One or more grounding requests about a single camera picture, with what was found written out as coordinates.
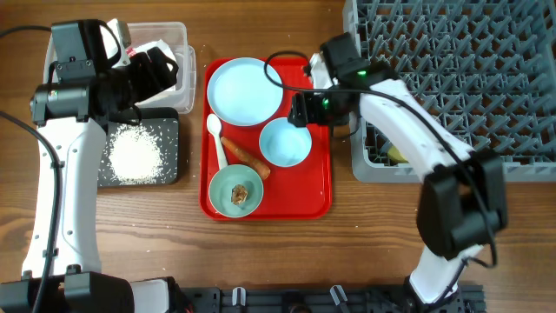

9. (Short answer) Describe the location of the white paper napkin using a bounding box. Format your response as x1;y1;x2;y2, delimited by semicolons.
126;39;177;97

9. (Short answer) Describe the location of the pile of white rice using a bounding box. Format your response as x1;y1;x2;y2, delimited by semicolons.
109;125;163;184

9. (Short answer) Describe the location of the brown food scrap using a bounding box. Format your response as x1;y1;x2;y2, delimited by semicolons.
231;184;248;205

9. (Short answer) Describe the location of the mint green bowl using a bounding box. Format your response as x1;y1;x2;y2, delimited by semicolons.
208;164;264;218

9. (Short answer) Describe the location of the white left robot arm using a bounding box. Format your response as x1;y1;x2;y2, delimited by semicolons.
1;19;189;312

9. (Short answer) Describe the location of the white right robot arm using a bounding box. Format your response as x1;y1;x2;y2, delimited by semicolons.
288;33;508;310

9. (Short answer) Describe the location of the clear plastic waste bin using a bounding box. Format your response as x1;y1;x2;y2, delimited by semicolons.
32;19;191;119

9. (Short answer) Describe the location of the black food waste tray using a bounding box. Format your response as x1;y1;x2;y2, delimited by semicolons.
97;108;180;188

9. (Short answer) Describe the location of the grey dishwasher rack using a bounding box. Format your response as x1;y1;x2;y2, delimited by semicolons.
342;0;555;182

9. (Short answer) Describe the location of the yellow cup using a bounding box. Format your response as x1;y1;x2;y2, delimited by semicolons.
387;145;408;163

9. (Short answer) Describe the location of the white plastic spoon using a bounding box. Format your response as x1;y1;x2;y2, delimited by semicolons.
206;113;228;170

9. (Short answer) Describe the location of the light blue plate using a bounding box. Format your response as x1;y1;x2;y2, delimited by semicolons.
207;57;284;127

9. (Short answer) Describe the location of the orange carrot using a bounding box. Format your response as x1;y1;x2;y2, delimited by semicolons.
221;137;271;180

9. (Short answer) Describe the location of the red plastic tray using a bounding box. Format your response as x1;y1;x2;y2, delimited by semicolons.
199;57;333;221

